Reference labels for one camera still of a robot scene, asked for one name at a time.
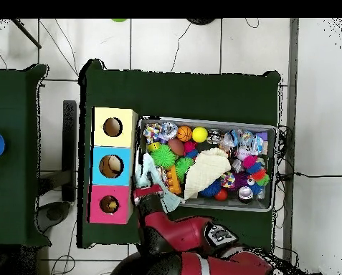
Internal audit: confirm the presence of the mint green cloth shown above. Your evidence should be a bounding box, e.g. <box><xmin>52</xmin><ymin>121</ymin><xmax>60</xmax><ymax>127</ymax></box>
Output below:
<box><xmin>133</xmin><ymin>153</ymin><xmax>186</xmax><ymax>214</ymax></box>

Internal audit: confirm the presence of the yellow plush toy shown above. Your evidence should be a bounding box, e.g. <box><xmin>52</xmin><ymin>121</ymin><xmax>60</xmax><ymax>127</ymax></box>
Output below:
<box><xmin>103</xmin><ymin>197</ymin><xmax>117</xmax><ymax>212</ymax></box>

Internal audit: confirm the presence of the cream yellow cloth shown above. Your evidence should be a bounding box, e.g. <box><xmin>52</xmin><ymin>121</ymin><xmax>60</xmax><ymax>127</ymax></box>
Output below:
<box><xmin>184</xmin><ymin>148</ymin><xmax>232</xmax><ymax>201</ymax></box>

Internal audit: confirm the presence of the wooden box with three holes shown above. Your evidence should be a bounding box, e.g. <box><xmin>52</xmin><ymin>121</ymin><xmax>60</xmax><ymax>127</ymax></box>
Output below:
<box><xmin>88</xmin><ymin>107</ymin><xmax>140</xmax><ymax>225</ymax></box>

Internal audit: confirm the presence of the clear mesh bin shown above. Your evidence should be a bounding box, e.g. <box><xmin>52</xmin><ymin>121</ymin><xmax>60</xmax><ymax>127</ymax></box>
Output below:
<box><xmin>137</xmin><ymin>117</ymin><xmax>277</xmax><ymax>213</ymax></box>

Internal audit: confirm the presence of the orange yellow plastic toy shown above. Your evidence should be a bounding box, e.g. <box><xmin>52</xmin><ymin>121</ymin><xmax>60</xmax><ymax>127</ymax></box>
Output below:
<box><xmin>166</xmin><ymin>165</ymin><xmax>183</xmax><ymax>196</ymax></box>

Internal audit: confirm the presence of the green spiky ball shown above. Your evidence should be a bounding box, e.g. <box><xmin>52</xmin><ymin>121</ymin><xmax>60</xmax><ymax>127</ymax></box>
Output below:
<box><xmin>150</xmin><ymin>143</ymin><xmax>177</xmax><ymax>170</ymax></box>
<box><xmin>175</xmin><ymin>155</ymin><xmax>194</xmax><ymax>178</ymax></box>

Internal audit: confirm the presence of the brown toy football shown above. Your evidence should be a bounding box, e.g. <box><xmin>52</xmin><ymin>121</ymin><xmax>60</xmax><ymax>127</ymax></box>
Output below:
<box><xmin>167</xmin><ymin>137</ymin><xmax>186</xmax><ymax>157</ymax></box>

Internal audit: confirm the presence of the colourful crinkled packet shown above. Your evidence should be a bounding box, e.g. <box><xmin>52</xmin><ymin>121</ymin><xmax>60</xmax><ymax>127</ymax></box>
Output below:
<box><xmin>143</xmin><ymin>122</ymin><xmax>163</xmax><ymax>144</ymax></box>

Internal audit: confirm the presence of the bright orange mini basketball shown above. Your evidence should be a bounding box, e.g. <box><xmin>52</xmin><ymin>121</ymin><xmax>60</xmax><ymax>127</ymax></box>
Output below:
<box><xmin>176</xmin><ymin>125</ymin><xmax>194</xmax><ymax>143</ymax></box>

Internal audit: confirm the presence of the small red ball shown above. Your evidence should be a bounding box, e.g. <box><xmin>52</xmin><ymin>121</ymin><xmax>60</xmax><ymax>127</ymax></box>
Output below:
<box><xmin>214</xmin><ymin>188</ymin><xmax>229</xmax><ymax>201</ymax></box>

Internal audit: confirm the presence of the yellow ball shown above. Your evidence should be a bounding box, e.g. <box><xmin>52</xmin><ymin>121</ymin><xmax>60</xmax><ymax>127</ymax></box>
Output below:
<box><xmin>191</xmin><ymin>126</ymin><xmax>209</xmax><ymax>144</ymax></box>

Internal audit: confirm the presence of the black floor cable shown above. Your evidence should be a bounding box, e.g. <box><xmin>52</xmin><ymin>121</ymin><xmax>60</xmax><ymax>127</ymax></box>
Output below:
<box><xmin>293</xmin><ymin>170</ymin><xmax>342</xmax><ymax>178</ymax></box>

